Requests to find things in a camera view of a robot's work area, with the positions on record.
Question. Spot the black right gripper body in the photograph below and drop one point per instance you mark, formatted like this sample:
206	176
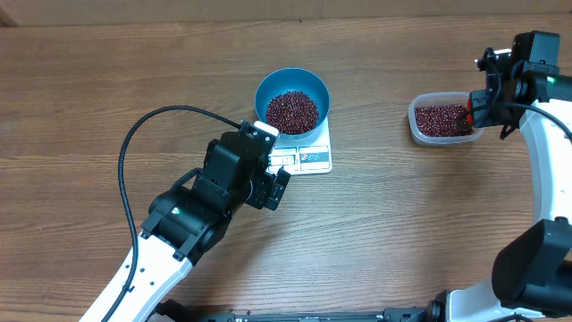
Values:
481	109

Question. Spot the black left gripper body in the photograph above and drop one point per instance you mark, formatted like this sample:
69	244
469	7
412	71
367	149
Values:
259	194

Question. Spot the red measuring scoop blue handle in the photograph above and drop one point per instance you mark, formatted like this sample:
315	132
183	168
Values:
469	105

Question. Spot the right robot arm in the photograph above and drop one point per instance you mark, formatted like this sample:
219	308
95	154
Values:
525	92

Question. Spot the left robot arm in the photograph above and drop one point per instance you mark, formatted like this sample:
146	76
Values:
188	220

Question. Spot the white digital kitchen scale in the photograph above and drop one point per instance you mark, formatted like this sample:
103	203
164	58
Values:
311	154

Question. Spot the red beans in bowl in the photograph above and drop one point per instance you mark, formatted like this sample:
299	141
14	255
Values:
292	113

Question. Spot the blue bowl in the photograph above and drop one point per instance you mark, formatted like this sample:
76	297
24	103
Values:
293	79

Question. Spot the clear plastic container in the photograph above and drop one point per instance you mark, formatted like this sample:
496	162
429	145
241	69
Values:
439	99

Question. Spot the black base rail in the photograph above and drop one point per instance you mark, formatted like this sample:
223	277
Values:
173	311

